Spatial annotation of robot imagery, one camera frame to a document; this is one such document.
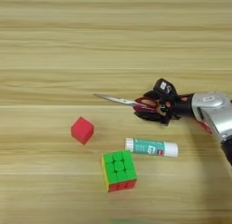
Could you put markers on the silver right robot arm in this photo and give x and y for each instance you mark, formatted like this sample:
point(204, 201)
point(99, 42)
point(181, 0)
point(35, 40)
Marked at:
point(216, 112)

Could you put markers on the white and teal glue stick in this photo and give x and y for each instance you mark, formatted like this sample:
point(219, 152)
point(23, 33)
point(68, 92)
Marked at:
point(151, 147)

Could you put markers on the red foam cube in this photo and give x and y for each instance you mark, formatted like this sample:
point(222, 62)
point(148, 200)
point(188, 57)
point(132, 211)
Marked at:
point(82, 130)

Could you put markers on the Rubik's cube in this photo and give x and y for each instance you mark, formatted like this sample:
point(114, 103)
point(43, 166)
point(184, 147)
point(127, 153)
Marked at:
point(119, 168)

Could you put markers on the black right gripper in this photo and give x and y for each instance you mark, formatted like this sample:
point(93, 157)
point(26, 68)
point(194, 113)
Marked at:
point(179, 108)

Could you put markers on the black box with white label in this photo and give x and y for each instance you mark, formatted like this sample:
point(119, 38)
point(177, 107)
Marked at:
point(164, 88)

